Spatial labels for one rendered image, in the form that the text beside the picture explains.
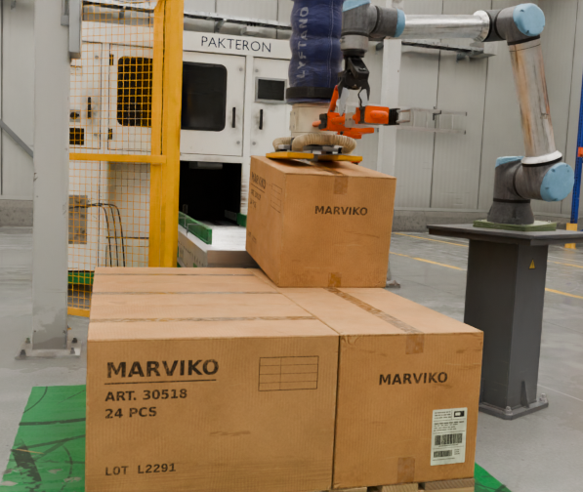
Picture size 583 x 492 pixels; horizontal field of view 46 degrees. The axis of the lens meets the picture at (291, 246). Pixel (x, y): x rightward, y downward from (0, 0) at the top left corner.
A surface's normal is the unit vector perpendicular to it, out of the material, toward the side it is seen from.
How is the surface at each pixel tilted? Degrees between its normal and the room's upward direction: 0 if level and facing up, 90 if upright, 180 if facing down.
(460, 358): 90
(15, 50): 90
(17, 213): 90
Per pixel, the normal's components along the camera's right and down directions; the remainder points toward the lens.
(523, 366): 0.65, 0.11
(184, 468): 0.26, 0.11
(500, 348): -0.76, 0.03
